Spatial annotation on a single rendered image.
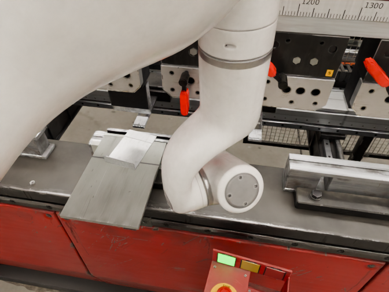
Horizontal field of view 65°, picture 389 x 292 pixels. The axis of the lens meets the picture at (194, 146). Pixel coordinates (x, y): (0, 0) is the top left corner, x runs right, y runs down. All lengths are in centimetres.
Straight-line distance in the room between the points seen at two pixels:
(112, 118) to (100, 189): 183
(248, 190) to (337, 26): 32
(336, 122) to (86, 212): 80
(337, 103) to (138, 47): 97
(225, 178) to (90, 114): 223
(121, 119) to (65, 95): 237
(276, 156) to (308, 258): 134
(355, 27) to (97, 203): 62
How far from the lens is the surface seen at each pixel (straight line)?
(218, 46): 35
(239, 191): 51
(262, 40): 36
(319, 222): 89
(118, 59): 17
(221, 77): 37
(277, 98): 68
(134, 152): 83
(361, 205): 93
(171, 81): 68
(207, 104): 41
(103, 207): 73
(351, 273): 108
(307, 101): 69
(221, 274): 87
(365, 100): 71
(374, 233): 93
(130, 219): 70
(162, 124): 244
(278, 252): 97
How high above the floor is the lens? 159
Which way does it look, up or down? 45 degrees down
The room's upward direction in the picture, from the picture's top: straight up
